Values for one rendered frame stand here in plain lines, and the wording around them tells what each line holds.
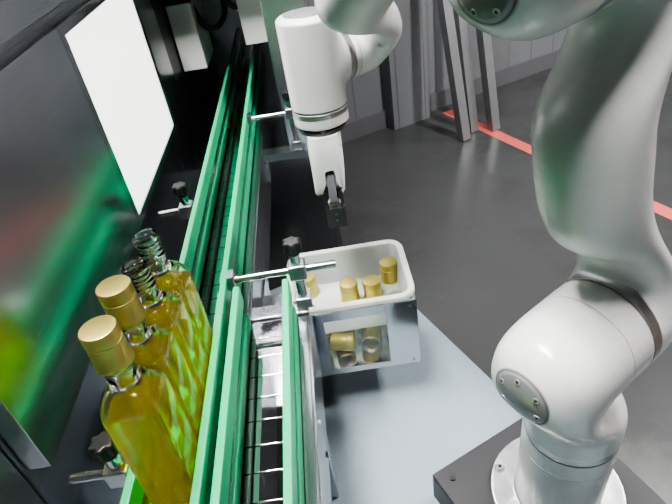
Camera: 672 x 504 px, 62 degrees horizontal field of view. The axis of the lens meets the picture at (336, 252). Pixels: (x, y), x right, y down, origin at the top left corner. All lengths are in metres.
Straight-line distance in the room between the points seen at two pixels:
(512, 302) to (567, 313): 1.85
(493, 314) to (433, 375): 1.25
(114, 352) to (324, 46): 0.48
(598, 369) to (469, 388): 0.59
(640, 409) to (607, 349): 1.57
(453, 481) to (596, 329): 0.45
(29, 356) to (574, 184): 0.56
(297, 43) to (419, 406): 0.70
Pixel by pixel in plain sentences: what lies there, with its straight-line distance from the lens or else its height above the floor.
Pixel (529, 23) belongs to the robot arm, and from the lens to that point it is 0.41.
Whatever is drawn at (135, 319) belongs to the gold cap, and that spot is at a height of 1.30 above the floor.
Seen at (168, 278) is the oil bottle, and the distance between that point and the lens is 0.69.
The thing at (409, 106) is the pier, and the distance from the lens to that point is 3.96.
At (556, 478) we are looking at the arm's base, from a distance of 0.82.
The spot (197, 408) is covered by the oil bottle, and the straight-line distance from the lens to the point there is 0.69.
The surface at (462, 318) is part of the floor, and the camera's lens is 2.37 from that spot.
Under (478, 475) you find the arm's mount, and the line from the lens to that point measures 0.97.
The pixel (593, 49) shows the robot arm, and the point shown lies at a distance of 0.52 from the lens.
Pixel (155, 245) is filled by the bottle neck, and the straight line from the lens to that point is 0.67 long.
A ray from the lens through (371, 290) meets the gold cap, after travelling 1.03.
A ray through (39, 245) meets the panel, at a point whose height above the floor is 1.32.
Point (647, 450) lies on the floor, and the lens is 2.08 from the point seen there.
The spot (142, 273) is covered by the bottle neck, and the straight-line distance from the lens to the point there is 0.62.
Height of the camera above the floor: 1.64
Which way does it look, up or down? 36 degrees down
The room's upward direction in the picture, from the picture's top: 10 degrees counter-clockwise
